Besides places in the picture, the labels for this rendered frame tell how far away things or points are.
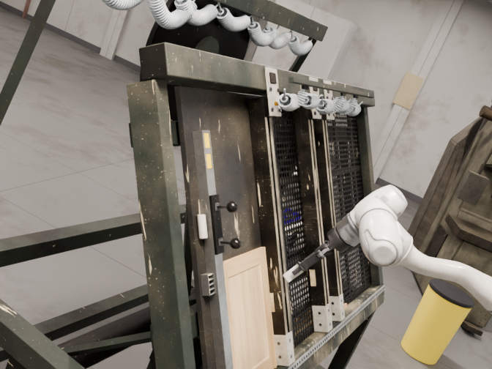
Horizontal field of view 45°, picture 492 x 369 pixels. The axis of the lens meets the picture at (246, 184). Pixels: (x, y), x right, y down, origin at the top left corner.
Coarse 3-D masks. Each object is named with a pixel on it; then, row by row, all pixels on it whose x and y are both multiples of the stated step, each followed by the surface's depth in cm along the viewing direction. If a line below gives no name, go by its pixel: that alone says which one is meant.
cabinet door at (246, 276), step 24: (240, 264) 219; (264, 264) 236; (240, 288) 218; (264, 288) 235; (240, 312) 217; (264, 312) 234; (240, 336) 216; (264, 336) 233; (240, 360) 215; (264, 360) 231
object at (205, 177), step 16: (208, 176) 199; (208, 192) 199; (208, 208) 199; (208, 224) 200; (208, 240) 200; (208, 256) 201; (224, 288) 203; (224, 304) 203; (224, 320) 202; (224, 336) 201; (224, 352) 201; (224, 368) 201
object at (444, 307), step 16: (432, 288) 493; (448, 288) 502; (432, 304) 491; (448, 304) 483; (464, 304) 482; (416, 320) 504; (432, 320) 491; (448, 320) 486; (416, 336) 501; (432, 336) 493; (448, 336) 493; (416, 352) 501; (432, 352) 497
